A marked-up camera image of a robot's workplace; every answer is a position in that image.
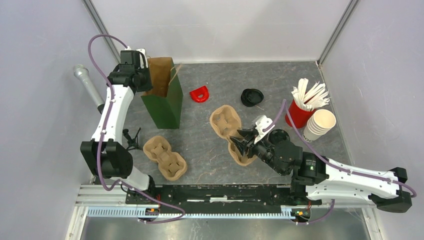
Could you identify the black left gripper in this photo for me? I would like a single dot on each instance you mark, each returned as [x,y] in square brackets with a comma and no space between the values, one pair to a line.
[148,86]

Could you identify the stack of white paper cups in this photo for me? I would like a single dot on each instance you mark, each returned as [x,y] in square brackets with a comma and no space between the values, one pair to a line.
[318,125]

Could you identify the silver microphone on stand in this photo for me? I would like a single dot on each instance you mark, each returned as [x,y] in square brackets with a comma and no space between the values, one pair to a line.
[82,74]

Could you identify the stack of black lids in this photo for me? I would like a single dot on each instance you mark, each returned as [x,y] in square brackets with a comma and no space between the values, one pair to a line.
[251,97]

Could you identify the brown cardboard cup carrier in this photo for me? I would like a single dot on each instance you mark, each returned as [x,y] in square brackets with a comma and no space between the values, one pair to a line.
[226,122]
[171,164]

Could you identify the black coffee cup lid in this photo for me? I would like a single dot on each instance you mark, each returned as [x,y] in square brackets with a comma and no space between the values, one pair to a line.
[278,136]

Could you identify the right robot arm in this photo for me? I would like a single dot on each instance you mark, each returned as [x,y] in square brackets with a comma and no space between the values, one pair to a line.
[319,178]

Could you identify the red plastic cup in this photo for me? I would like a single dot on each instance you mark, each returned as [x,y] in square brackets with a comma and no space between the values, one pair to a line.
[299,116]

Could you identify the green paper bag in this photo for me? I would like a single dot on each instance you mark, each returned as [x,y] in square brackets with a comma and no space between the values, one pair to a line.
[164,101]

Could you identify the red plastic ring tool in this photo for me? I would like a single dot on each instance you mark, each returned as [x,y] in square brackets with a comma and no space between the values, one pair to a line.
[200,95]

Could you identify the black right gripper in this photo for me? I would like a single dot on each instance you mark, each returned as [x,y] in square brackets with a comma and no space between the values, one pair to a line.
[242,146]

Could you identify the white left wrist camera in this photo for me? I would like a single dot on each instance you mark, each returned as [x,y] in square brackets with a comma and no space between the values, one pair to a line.
[142,56]

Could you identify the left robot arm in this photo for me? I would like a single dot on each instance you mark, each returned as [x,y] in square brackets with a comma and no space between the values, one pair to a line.
[104,153]

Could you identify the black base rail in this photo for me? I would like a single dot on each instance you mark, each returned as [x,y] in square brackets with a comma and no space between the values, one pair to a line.
[227,199]

